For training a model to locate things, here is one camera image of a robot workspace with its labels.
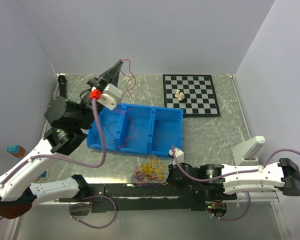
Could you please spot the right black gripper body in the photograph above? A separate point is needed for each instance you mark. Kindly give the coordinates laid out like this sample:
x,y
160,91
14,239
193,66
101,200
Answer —
x,y
175,181

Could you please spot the white chess piece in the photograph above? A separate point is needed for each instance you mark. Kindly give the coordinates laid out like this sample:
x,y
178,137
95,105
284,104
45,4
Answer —
x,y
177,93
181,96

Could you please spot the blue toy brick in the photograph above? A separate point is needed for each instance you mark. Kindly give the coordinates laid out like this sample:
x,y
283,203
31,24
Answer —
x,y
43,175

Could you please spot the blue and brown toy block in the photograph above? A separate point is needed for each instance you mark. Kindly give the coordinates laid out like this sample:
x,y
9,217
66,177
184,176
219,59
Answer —
x,y
16,150

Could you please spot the black marker orange cap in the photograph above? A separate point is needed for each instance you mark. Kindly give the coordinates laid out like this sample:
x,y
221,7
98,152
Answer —
x,y
62,82

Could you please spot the blue three-compartment plastic bin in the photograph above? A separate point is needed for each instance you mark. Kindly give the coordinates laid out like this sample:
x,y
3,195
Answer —
x,y
142,129

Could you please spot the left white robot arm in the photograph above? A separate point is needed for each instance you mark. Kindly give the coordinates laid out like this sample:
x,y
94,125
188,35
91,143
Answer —
x,y
68,121

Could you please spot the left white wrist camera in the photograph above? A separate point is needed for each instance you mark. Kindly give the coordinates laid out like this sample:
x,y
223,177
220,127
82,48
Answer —
x,y
109,97

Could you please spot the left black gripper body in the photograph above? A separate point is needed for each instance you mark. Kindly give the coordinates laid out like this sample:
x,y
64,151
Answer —
x,y
96,81

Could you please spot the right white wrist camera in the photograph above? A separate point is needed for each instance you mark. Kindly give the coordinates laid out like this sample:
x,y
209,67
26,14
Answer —
x,y
179,156

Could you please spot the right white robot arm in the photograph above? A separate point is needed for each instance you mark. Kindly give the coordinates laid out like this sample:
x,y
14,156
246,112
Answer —
x,y
216,182

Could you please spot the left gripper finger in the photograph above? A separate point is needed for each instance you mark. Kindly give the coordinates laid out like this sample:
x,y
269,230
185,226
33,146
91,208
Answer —
x,y
105,74
114,73

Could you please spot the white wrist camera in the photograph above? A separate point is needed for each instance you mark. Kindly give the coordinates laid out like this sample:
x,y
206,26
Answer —
x,y
109,97
179,156

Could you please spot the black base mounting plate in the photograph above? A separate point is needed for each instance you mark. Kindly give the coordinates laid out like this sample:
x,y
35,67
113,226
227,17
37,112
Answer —
x,y
133,197

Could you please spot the white stand device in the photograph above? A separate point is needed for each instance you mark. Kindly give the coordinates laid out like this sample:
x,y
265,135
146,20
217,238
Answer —
x,y
248,152

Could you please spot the black and white chessboard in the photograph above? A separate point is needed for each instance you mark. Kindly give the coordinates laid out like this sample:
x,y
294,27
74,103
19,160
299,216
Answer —
x,y
199,91

